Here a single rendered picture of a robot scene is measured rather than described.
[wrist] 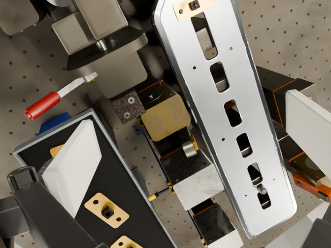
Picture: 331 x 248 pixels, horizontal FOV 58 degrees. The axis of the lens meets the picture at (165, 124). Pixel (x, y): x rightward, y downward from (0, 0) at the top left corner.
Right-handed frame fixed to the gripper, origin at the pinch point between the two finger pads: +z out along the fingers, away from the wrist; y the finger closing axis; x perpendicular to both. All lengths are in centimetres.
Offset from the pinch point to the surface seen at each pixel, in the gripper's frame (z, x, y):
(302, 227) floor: 184, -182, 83
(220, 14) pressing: 50, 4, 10
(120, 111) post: 33.9, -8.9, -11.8
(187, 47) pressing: 47.9, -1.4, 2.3
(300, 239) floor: 184, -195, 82
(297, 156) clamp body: 64, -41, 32
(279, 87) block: 59, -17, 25
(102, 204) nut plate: 26.5, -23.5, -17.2
